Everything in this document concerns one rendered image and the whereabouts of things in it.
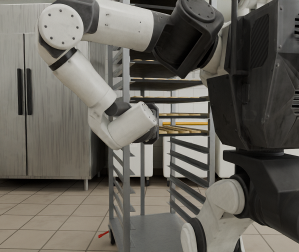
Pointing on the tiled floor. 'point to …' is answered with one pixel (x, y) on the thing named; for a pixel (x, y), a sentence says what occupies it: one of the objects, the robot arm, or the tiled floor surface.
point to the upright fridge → (32, 104)
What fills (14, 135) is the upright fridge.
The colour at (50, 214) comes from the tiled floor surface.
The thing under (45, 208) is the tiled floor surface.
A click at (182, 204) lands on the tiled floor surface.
